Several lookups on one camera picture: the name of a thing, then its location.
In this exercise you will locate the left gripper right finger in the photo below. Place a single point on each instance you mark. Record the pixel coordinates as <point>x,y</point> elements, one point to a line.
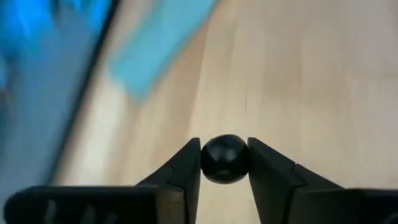
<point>280,193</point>

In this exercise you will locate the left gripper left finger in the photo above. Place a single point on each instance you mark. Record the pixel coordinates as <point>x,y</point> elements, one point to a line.
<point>174,193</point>

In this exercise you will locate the folded teal cloth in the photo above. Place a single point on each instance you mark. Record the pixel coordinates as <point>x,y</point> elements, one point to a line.
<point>155,46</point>

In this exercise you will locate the black aluminium table frame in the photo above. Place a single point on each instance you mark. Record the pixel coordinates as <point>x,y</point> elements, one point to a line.
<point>90,63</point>

